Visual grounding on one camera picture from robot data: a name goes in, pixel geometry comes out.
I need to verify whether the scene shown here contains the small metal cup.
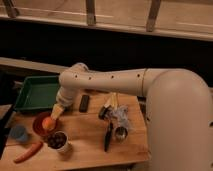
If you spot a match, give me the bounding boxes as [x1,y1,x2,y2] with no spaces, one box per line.
[115,126,128,141]

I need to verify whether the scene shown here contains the blue plastic cup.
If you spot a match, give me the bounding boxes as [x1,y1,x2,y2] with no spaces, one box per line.
[9,125,28,142]

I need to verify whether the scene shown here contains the orange carrot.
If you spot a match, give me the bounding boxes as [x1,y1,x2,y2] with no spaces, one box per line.
[13,141,43,164]

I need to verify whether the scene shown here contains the white cup of grapes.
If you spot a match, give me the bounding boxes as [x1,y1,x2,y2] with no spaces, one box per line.
[46,131,69,153]

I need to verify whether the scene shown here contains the orange apple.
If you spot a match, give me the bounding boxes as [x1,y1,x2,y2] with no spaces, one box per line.
[42,117,56,131]

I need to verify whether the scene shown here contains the black rectangular block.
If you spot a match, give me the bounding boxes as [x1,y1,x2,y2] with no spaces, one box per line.
[79,95,90,112]

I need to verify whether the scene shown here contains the wooden cutting board table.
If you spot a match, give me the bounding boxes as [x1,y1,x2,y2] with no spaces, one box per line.
[0,92,149,171]

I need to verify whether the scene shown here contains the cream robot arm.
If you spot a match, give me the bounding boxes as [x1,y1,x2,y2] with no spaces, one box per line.
[56,63,213,171]

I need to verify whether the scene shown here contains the green plastic tray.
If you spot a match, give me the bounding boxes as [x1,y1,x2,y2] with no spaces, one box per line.
[14,75,60,113]

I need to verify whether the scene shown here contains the orange bowl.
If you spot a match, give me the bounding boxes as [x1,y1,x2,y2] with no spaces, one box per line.
[32,111,59,137]

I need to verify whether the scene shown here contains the brush with wooden handle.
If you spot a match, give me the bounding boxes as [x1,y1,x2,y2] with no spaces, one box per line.
[98,93,118,120]

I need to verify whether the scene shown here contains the black handled knife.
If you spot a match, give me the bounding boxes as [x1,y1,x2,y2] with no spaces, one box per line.
[104,122,113,152]

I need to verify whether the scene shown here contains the clear plastic bag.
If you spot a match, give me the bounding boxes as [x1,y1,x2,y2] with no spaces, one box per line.
[109,105,130,130]

